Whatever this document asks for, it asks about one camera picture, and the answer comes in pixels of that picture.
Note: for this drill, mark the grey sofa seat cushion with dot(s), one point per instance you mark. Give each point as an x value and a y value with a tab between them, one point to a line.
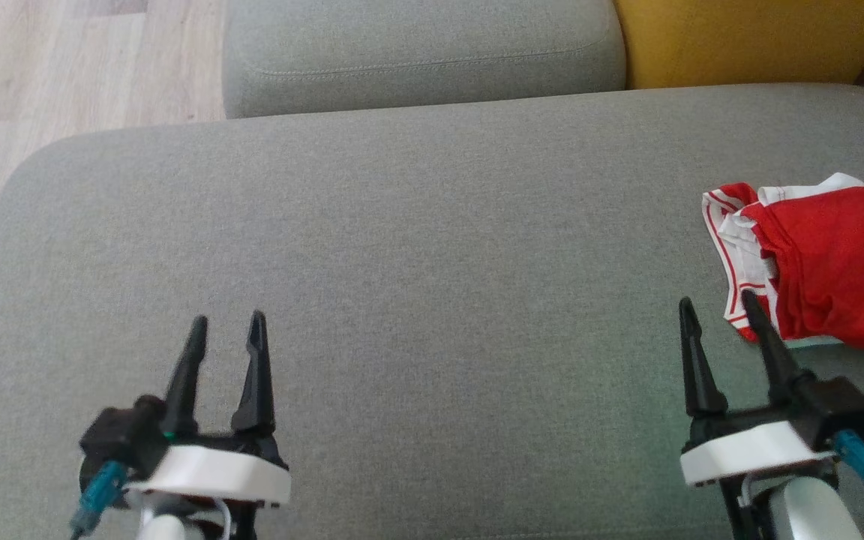
417	52

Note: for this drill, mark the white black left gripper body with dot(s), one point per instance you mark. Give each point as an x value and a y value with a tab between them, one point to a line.
214	472

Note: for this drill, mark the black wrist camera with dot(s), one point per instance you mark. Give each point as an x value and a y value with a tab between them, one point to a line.
844	405
121	439

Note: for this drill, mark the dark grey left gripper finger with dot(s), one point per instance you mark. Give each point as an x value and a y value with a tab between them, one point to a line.
256	390
183	382

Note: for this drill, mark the yellow sofa backrest cushion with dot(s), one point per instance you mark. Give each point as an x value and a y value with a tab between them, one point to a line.
747	41

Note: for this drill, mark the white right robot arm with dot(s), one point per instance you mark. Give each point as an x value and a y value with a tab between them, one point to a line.
814	514

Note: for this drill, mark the red white basketball jersey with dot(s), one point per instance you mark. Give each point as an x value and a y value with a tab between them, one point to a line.
837	255

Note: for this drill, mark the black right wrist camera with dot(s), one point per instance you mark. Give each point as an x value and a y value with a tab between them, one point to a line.
844	405

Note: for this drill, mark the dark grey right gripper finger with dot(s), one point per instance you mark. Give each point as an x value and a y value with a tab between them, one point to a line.
773	360
702	375

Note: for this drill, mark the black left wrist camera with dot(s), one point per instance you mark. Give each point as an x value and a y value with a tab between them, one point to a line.
121	439

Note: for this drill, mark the large grey sofa chaise cushion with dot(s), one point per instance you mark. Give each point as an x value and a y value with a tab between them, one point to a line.
432	262

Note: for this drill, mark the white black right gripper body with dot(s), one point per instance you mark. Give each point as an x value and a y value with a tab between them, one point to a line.
747	454

